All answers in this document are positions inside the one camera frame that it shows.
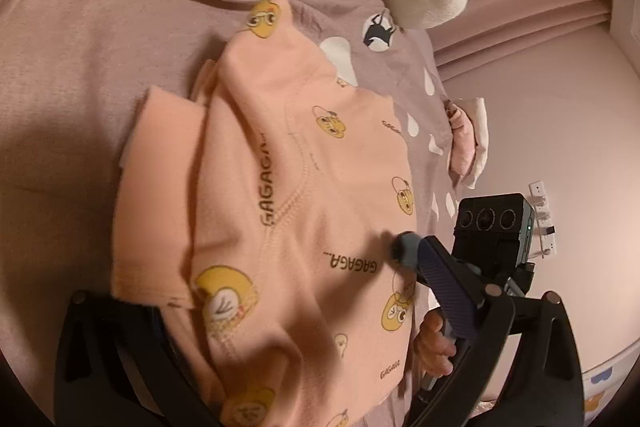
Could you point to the folded pink cloth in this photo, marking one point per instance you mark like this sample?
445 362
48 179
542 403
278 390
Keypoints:
463 141

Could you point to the folded white cloth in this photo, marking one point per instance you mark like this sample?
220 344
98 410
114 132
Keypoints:
476 110

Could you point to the flower print cloth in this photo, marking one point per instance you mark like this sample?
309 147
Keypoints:
603 381

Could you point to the white wall power strip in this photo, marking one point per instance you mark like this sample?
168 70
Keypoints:
544 228

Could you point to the peach cartoon print pajama shirt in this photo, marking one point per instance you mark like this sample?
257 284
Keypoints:
258 215

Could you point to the person's right hand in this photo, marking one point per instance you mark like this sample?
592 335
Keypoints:
433 349

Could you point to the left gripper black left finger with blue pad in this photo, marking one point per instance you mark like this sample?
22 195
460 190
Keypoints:
116 366

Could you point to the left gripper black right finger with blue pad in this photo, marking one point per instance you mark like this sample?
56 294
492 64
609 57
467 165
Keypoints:
544 384

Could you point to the mauve deer print bedspread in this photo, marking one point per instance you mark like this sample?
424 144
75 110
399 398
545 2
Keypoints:
72 73

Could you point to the black camera box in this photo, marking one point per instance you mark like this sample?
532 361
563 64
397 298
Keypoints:
493 233

